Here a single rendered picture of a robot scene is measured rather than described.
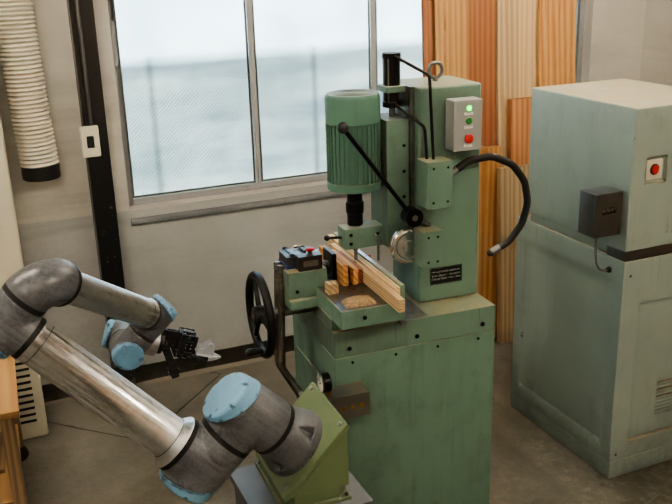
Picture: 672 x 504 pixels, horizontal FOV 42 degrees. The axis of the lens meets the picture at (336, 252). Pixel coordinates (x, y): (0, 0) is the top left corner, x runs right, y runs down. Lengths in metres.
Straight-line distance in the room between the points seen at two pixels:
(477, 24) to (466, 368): 1.99
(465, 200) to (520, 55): 1.78
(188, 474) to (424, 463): 1.07
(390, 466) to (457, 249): 0.77
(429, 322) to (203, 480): 0.97
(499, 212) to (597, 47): 1.14
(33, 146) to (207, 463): 1.84
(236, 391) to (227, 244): 2.03
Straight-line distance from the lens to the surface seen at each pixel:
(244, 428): 2.25
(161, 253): 4.12
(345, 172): 2.77
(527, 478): 3.54
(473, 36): 4.43
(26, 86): 3.69
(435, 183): 2.76
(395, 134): 2.80
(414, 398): 2.96
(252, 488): 2.48
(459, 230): 2.94
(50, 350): 2.18
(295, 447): 2.31
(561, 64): 4.70
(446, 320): 2.90
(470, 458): 3.19
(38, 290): 2.14
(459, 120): 2.78
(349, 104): 2.72
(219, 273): 4.23
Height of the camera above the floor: 1.92
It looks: 19 degrees down
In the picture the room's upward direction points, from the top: 2 degrees counter-clockwise
